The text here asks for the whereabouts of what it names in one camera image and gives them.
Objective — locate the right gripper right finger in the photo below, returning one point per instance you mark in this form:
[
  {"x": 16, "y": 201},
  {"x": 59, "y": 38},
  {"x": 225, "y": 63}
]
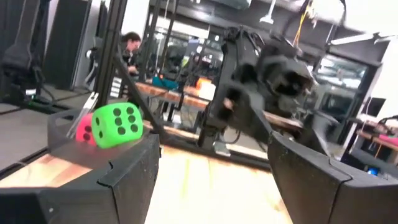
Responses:
[{"x": 311, "y": 193}]

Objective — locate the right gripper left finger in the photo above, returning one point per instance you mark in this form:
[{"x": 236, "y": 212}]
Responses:
[{"x": 133, "y": 186}]

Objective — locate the green foam dice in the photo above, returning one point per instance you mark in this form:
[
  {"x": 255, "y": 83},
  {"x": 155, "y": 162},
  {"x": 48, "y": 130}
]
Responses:
[{"x": 109, "y": 130}]

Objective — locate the red foam dice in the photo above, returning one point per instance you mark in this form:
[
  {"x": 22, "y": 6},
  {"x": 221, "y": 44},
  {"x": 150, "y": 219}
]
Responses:
[{"x": 81, "y": 124}]

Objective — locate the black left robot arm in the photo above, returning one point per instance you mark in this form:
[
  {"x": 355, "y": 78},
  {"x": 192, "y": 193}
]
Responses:
[{"x": 245, "y": 90}]

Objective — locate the dark dice tray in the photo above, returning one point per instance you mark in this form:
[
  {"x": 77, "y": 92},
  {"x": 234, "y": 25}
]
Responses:
[{"x": 81, "y": 154}]

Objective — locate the silver metal strip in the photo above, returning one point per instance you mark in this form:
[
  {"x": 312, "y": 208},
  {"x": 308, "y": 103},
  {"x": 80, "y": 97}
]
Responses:
[{"x": 82, "y": 116}]

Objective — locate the wooden background table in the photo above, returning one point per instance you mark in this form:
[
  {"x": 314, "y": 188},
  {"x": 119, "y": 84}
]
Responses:
[{"x": 174, "y": 95}]

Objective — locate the teal box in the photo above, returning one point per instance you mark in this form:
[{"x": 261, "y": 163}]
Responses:
[{"x": 164, "y": 83}]

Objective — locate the white orange box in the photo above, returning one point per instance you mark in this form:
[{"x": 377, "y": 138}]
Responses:
[{"x": 206, "y": 88}]

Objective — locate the person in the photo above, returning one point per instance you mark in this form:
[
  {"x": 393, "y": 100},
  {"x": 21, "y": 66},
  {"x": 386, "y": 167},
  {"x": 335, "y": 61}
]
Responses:
[{"x": 130, "y": 49}]

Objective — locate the dark floor stand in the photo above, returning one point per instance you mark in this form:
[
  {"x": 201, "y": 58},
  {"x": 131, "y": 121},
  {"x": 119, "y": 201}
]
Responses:
[{"x": 18, "y": 56}]

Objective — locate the black aluminium table frame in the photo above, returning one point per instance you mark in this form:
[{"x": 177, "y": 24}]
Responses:
[{"x": 109, "y": 46}]

